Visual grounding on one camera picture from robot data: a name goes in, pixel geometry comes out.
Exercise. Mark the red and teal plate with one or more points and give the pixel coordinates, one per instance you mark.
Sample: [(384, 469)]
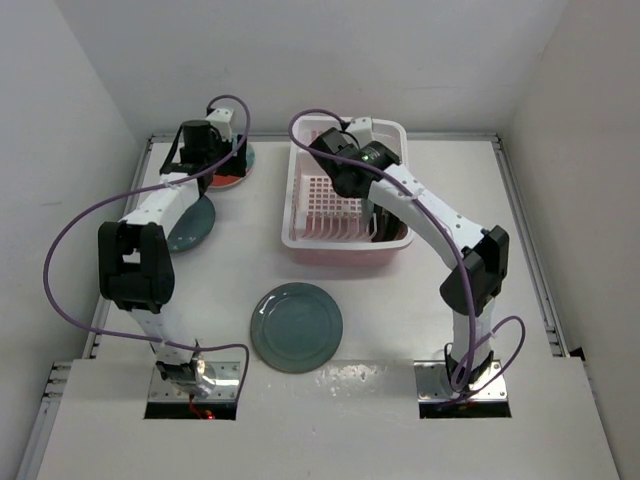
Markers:
[(218, 182)]

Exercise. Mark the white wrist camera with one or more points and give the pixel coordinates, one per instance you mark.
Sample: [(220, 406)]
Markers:
[(360, 130), (221, 120)]

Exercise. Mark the metal base plate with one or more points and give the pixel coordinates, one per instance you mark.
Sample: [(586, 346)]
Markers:
[(433, 386), (207, 381)]

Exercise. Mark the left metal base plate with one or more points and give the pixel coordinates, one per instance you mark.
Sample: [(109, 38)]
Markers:
[(207, 381)]

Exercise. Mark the grey-green plate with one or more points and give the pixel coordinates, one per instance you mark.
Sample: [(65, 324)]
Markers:
[(378, 224), (296, 328)]

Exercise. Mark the aluminium frame rail right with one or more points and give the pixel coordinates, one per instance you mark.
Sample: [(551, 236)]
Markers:
[(557, 339)]

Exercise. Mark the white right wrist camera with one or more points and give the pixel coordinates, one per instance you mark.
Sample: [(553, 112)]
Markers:
[(360, 130)]

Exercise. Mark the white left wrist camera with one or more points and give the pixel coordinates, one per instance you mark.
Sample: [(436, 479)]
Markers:
[(221, 120)]

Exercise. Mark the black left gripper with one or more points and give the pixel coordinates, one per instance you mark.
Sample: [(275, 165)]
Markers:
[(234, 166)]

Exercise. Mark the aluminium frame rail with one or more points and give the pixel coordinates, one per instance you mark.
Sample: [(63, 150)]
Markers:
[(557, 339), (127, 267)]

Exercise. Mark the dark teal speckled plate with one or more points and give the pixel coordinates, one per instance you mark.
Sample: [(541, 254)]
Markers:
[(193, 227)]

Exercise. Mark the white pink dish rack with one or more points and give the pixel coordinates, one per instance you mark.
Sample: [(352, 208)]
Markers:
[(321, 228)]

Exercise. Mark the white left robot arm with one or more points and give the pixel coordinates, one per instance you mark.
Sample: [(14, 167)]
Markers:
[(173, 346)]

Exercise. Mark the aluminium frame rail left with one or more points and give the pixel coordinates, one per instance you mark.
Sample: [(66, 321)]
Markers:
[(127, 267)]

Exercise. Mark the black small plate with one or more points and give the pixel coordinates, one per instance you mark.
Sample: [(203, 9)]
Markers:
[(393, 226)]

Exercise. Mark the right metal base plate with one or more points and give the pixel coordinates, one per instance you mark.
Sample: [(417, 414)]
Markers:
[(433, 386)]

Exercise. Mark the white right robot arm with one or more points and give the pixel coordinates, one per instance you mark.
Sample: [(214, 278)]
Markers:
[(476, 256)]

